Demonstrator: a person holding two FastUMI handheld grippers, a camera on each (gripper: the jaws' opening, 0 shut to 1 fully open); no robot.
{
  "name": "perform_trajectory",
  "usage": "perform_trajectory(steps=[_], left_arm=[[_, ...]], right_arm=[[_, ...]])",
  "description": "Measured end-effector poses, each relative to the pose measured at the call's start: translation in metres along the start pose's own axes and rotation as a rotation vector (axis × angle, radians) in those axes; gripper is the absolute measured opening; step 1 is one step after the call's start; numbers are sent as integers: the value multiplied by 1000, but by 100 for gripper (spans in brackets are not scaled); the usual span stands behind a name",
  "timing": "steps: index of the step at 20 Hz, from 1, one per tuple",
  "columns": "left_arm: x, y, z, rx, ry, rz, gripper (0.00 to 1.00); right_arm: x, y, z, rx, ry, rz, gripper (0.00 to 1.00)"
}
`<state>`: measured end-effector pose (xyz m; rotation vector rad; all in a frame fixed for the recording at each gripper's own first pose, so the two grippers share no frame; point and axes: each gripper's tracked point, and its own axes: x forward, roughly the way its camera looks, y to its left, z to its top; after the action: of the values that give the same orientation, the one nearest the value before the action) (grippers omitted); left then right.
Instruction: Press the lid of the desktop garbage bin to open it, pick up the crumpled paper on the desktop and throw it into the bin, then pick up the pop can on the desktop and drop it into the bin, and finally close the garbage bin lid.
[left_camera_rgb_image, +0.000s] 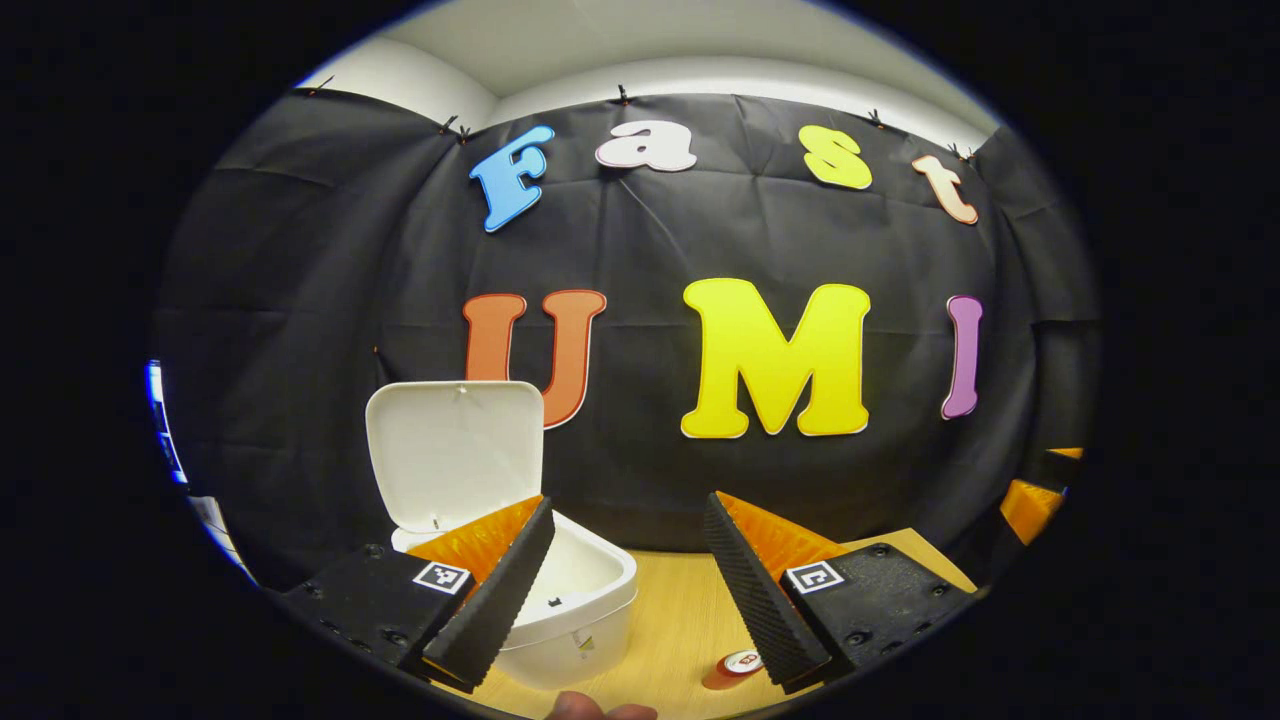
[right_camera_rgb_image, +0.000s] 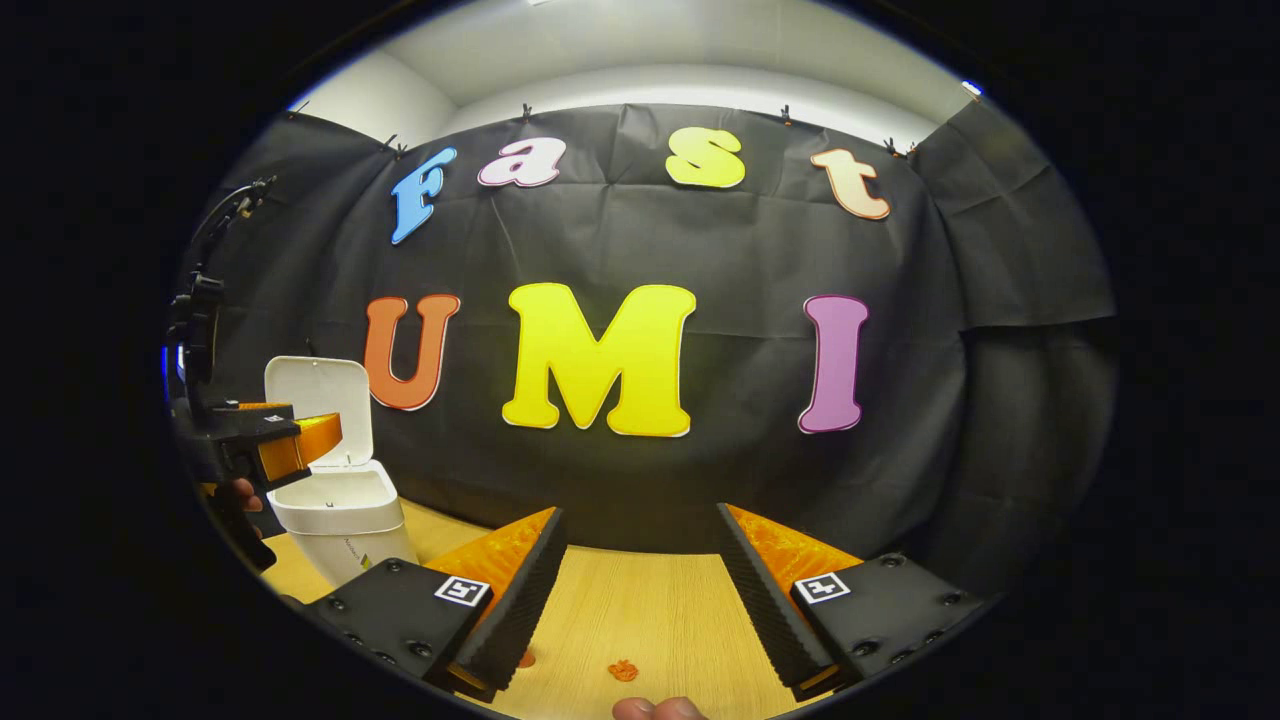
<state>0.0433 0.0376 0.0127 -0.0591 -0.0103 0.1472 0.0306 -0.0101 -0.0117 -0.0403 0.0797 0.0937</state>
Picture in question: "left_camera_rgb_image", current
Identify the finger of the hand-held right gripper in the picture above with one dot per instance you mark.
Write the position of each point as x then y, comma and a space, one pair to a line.
1025, 510
1052, 470

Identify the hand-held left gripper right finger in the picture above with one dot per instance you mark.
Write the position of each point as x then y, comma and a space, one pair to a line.
750, 590

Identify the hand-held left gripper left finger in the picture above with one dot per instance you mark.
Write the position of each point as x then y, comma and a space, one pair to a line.
500, 590

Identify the red pop can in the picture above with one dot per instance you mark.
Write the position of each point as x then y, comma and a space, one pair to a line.
735, 668

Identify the white desktop garbage bin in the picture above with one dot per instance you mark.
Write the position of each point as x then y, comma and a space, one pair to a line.
450, 450

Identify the wooden desktop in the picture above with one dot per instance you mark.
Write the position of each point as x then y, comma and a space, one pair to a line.
670, 620

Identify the black backdrop cloth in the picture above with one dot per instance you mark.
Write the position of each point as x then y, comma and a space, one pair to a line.
650, 240

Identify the computer monitor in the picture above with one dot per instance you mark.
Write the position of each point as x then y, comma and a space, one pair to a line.
160, 420

